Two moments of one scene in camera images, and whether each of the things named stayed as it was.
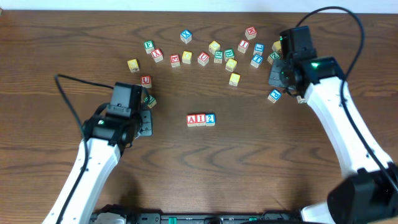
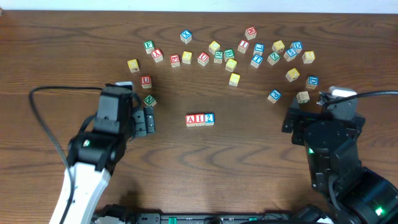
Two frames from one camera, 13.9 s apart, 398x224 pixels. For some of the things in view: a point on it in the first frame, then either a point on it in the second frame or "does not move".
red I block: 243,45 does not move
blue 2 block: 210,119 does not move
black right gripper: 277,74 -> 292,117
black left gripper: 146,122 does not move
